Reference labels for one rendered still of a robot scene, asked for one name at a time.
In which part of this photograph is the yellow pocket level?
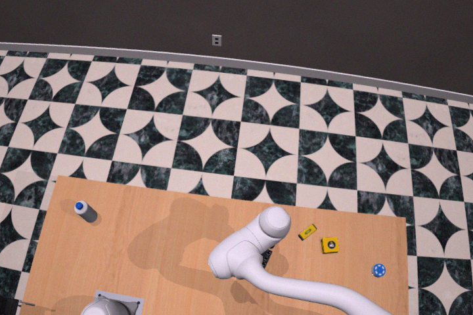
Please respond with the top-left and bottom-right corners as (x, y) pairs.
(298, 224), (317, 241)

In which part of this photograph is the grey bottle with blue cap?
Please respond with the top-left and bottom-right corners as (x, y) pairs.
(74, 201), (98, 223)

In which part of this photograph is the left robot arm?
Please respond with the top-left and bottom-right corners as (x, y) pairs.
(81, 295), (139, 315)

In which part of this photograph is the black knob box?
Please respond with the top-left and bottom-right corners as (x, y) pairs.
(261, 249), (272, 268)

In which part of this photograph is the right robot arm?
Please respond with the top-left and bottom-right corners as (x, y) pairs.
(208, 206), (393, 315)

